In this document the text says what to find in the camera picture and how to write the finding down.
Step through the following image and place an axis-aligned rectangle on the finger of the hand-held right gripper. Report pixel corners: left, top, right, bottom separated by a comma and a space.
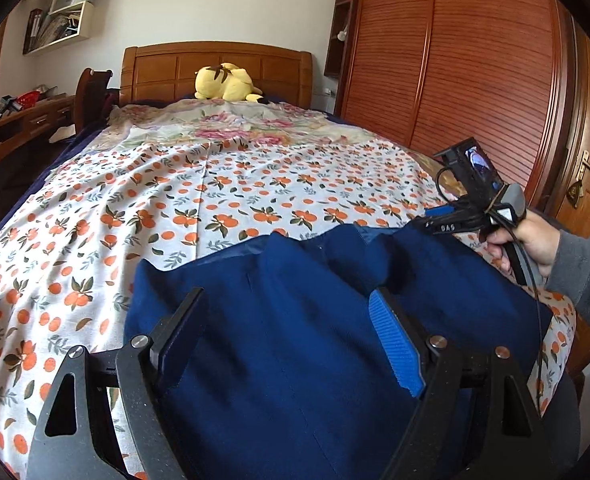
421, 204, 482, 237

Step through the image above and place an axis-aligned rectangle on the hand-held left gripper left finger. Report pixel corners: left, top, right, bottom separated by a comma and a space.
25, 287, 209, 480

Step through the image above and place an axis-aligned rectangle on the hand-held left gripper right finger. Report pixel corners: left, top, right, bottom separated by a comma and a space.
367, 287, 547, 480

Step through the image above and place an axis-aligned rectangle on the dark blue jacket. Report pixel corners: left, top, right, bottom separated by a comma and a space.
123, 220, 556, 480

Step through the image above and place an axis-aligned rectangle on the person's right hand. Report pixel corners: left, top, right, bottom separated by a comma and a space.
485, 209, 562, 282

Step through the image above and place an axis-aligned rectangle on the slatted wooden wardrobe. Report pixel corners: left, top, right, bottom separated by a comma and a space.
335, 0, 577, 217

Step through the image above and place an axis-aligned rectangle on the orange fruit print bed sheet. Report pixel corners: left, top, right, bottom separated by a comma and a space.
0, 137, 577, 480

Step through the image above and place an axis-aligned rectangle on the dark wooden niche shelf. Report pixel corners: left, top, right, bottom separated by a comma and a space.
323, 0, 358, 79

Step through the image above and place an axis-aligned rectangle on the rose floral bed sheet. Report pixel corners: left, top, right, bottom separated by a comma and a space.
107, 97, 446, 181

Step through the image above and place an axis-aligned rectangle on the yellow plush toy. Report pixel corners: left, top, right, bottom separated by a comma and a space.
194, 62, 264, 104

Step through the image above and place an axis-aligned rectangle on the wooden chair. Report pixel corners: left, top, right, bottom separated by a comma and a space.
73, 68, 120, 137

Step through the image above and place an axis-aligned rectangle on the wooden desk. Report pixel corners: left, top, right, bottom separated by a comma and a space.
0, 95, 76, 241

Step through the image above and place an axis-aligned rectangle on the wooden bed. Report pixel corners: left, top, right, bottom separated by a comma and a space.
0, 41, 583, 480

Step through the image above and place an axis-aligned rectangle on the brass door handle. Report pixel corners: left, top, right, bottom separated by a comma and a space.
566, 151, 590, 209

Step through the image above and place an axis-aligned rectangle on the white wall shelf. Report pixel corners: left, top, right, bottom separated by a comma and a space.
22, 0, 99, 56

